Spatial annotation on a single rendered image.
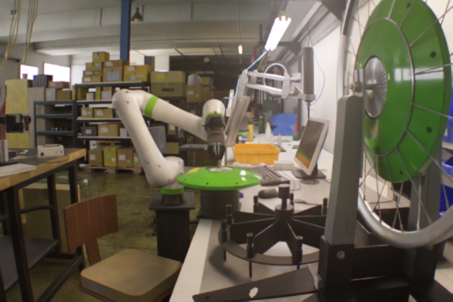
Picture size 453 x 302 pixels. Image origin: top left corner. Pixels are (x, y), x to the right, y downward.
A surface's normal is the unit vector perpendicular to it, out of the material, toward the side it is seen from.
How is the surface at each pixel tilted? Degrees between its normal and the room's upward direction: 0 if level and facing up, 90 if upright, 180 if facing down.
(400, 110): 95
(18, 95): 90
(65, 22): 90
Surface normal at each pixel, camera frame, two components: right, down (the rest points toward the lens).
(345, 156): 0.02, 0.08
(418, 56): -0.91, -0.09
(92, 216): 0.85, 0.04
